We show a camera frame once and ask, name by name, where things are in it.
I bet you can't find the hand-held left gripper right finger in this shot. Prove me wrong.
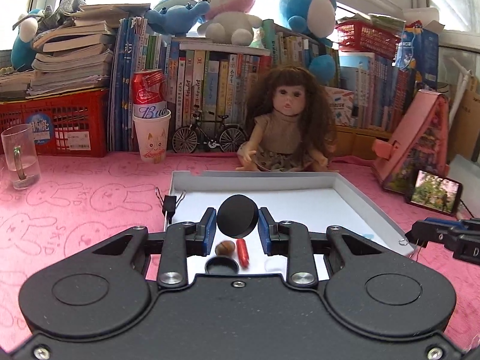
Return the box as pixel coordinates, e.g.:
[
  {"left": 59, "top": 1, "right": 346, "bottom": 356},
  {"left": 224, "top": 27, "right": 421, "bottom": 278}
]
[{"left": 259, "top": 207, "right": 391, "bottom": 290}]

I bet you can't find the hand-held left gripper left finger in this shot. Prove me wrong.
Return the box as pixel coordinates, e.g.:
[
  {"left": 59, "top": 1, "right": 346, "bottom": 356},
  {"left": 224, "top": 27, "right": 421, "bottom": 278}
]
[{"left": 90, "top": 207, "right": 218, "bottom": 290}]

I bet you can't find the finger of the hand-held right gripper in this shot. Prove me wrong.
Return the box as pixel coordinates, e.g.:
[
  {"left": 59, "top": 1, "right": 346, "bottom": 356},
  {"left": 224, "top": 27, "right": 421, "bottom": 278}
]
[
  {"left": 408, "top": 220, "right": 456, "bottom": 248},
  {"left": 425, "top": 217, "right": 480, "bottom": 233}
]

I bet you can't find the long red capsule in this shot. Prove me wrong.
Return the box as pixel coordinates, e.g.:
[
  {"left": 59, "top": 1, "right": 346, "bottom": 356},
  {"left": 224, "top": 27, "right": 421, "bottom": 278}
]
[{"left": 236, "top": 238, "right": 250, "bottom": 269}]

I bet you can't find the black round container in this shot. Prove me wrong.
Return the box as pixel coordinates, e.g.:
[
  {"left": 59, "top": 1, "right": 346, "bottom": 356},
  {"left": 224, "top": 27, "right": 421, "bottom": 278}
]
[{"left": 217, "top": 194, "right": 260, "bottom": 239}]

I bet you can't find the black round lid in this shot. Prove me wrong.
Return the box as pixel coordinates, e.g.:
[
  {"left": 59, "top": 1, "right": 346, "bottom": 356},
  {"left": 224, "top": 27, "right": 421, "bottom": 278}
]
[{"left": 205, "top": 257, "right": 239, "bottom": 275}]

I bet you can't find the white cardboard box tray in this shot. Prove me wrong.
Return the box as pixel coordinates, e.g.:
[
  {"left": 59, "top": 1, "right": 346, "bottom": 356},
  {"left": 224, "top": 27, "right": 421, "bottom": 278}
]
[{"left": 164, "top": 170, "right": 416, "bottom": 284}]

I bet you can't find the smartphone with lit screen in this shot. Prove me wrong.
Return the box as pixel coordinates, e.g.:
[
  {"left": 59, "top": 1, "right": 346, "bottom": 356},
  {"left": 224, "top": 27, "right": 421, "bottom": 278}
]
[{"left": 407, "top": 169, "right": 464, "bottom": 216}]

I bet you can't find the pink house shaped case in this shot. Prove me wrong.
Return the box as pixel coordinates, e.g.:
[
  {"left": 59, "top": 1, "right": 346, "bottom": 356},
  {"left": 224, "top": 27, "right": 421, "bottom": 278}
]
[{"left": 372, "top": 90, "right": 450, "bottom": 196}]

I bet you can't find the black toy bicycle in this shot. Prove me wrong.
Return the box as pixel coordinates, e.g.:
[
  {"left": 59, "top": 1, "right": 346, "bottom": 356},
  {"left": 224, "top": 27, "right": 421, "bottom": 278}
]
[{"left": 172, "top": 109, "right": 248, "bottom": 154}]

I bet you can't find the white paper cup cat print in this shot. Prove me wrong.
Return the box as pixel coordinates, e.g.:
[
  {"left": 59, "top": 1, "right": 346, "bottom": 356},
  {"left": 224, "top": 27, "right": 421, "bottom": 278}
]
[{"left": 132, "top": 109, "right": 172, "bottom": 164}]

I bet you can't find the wooden shelf box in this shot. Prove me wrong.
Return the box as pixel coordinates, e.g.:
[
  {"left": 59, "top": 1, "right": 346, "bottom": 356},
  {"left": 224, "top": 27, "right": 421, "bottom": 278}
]
[{"left": 334, "top": 125, "right": 394, "bottom": 160}]

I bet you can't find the brown haired doll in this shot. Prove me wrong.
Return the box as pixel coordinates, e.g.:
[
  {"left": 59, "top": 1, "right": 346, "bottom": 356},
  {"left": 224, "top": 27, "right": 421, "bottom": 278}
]
[{"left": 236, "top": 65, "right": 337, "bottom": 173}]

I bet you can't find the pink rabbit print towel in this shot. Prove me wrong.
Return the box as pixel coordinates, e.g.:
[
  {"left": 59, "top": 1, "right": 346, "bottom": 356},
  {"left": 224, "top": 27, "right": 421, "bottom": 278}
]
[{"left": 0, "top": 152, "right": 480, "bottom": 353}]

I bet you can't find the white plastic tube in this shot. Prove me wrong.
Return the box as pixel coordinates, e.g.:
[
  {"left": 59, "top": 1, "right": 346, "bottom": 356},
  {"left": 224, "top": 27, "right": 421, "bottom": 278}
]
[{"left": 448, "top": 68, "right": 476, "bottom": 121}]

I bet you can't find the white and orange printed box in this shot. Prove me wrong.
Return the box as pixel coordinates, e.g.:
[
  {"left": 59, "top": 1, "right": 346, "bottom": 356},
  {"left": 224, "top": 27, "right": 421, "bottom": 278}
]
[{"left": 324, "top": 85, "right": 355, "bottom": 126}]

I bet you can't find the row of upright books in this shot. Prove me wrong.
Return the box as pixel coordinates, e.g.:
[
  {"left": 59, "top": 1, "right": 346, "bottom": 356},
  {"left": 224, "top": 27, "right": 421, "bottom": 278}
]
[{"left": 109, "top": 17, "right": 417, "bottom": 152}]

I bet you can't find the red drink can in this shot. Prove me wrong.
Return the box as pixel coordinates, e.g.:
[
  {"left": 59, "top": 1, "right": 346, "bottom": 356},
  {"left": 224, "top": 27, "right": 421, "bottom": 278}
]
[{"left": 129, "top": 68, "right": 168, "bottom": 119}]

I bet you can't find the tall blue printed box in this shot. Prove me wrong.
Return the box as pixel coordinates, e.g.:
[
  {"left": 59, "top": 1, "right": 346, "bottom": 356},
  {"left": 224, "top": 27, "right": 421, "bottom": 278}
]
[{"left": 403, "top": 22, "right": 439, "bottom": 91}]

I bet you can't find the large red plastic basket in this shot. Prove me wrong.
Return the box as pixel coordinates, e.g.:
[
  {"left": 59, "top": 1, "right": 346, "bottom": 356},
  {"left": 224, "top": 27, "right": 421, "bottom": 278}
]
[{"left": 0, "top": 89, "right": 109, "bottom": 157}]

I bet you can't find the small red plastic basket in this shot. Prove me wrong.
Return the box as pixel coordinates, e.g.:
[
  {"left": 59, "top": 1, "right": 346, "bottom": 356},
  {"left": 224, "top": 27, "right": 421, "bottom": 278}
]
[{"left": 335, "top": 20, "right": 402, "bottom": 61}]

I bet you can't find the glass mug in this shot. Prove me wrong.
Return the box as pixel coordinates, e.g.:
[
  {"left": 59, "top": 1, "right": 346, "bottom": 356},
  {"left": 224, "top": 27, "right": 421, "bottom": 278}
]
[{"left": 1, "top": 124, "right": 42, "bottom": 190}]

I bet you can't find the blue whale plush toy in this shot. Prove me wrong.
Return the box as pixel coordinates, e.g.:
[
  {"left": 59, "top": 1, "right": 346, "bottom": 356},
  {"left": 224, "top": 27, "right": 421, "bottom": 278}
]
[{"left": 144, "top": 0, "right": 211, "bottom": 37}]

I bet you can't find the stack of thick books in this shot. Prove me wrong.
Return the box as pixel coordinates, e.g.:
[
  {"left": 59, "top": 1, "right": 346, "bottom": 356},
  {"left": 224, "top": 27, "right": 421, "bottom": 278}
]
[{"left": 30, "top": 4, "right": 115, "bottom": 96}]

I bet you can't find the big blue plush toy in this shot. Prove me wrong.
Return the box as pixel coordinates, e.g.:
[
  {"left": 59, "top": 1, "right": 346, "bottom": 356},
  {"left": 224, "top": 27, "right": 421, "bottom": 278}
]
[{"left": 278, "top": 0, "right": 338, "bottom": 87}]

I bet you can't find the white and pink rabbit plush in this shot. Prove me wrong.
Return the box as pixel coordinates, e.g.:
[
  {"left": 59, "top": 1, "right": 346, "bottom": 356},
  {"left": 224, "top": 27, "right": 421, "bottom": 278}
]
[{"left": 197, "top": 0, "right": 263, "bottom": 46}]

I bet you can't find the pile of thin booklets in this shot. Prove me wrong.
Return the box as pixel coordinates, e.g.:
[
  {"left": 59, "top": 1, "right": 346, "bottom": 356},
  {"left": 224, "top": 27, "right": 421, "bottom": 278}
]
[{"left": 0, "top": 68, "right": 38, "bottom": 102}]

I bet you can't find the blue and white plush toy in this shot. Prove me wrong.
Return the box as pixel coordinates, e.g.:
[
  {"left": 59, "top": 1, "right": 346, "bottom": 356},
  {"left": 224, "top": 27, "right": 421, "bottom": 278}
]
[{"left": 10, "top": 7, "right": 44, "bottom": 72}]

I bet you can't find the grey plush toy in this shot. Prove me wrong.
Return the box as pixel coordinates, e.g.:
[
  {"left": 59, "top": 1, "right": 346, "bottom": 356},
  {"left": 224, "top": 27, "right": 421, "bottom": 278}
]
[{"left": 35, "top": 0, "right": 88, "bottom": 32}]

